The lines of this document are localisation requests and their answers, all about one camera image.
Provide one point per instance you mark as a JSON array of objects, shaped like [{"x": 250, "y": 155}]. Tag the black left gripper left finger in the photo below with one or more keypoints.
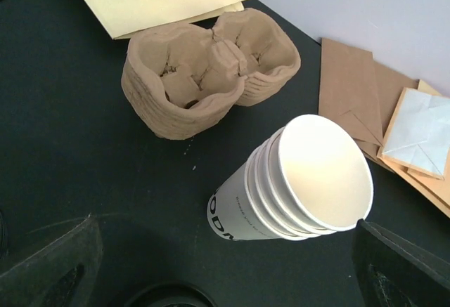
[{"x": 58, "y": 270}]

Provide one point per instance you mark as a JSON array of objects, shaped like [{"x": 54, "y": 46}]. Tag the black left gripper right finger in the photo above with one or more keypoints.
[{"x": 392, "y": 271}]

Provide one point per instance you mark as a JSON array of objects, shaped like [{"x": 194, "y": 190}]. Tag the orange paper bag white handles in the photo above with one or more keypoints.
[{"x": 416, "y": 143}]

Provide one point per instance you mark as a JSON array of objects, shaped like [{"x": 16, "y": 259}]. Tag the stack of black cup lids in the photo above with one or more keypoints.
[{"x": 170, "y": 294}]

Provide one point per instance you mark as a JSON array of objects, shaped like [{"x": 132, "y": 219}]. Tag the stack of white paper cups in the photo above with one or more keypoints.
[{"x": 308, "y": 179}]

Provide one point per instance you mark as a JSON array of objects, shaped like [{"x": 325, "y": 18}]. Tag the brown flat paper bag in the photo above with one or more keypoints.
[{"x": 359, "y": 94}]

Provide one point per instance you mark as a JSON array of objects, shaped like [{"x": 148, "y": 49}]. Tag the stack of pulp cup carriers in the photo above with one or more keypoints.
[{"x": 182, "y": 79}]

